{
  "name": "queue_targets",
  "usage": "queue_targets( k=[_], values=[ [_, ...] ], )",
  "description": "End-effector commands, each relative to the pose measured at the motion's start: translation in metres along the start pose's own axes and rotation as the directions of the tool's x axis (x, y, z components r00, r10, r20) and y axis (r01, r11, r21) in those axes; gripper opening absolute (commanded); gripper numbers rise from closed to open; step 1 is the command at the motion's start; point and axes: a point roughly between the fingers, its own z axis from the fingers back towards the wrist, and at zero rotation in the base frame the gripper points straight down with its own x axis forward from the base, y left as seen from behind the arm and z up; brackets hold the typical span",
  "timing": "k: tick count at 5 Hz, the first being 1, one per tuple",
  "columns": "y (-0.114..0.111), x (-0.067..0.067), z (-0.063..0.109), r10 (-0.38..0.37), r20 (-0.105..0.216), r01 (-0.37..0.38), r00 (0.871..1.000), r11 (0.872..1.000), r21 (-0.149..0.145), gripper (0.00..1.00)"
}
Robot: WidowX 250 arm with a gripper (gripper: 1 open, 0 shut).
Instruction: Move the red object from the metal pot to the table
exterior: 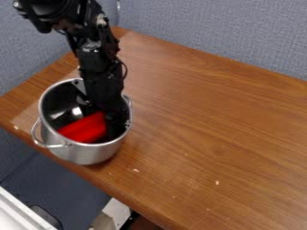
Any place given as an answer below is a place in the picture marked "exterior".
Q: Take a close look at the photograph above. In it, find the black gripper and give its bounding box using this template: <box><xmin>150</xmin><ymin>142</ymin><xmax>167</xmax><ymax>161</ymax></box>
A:
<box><xmin>77</xmin><ymin>59</ymin><xmax>130</xmax><ymax>141</ymax></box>

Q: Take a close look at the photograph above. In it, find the white box under table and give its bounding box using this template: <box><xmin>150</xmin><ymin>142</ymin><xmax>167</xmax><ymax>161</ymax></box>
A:
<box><xmin>0</xmin><ymin>186</ymin><xmax>65</xmax><ymax>230</ymax></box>

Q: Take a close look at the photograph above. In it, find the metal pot with handle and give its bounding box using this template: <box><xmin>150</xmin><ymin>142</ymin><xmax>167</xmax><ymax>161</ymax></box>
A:
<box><xmin>31</xmin><ymin>78</ymin><xmax>134</xmax><ymax>165</ymax></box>

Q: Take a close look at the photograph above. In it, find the red block object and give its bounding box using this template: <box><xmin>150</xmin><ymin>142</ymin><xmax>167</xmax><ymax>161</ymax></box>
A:
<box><xmin>58</xmin><ymin>111</ymin><xmax>107</xmax><ymax>143</ymax></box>

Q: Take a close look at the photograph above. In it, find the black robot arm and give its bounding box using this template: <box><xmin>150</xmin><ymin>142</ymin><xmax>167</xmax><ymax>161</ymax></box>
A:
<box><xmin>14</xmin><ymin>0</ymin><xmax>127</xmax><ymax>140</ymax></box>

